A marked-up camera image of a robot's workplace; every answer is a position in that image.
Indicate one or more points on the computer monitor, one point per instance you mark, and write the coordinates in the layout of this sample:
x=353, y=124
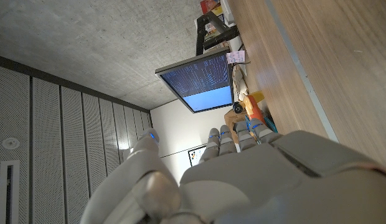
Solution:
x=199, y=81

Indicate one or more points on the pink sticky note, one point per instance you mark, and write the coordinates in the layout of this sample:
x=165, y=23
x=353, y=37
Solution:
x=235, y=57

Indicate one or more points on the black framed whiteboard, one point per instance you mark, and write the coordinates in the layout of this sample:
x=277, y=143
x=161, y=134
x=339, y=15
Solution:
x=196, y=155

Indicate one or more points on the white plush toy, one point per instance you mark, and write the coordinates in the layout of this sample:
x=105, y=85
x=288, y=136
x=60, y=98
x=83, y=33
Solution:
x=241, y=84

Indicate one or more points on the small white box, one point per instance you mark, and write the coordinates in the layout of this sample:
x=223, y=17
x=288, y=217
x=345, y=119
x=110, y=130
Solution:
x=227, y=12

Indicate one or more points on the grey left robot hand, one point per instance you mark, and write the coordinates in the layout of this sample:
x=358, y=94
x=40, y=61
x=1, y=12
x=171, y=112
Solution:
x=258, y=186

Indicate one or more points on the teal orange toy airplane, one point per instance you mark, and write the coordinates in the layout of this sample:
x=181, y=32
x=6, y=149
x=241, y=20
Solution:
x=252, y=107

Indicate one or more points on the red printed box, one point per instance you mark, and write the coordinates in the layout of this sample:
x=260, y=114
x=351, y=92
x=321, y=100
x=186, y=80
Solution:
x=209, y=5

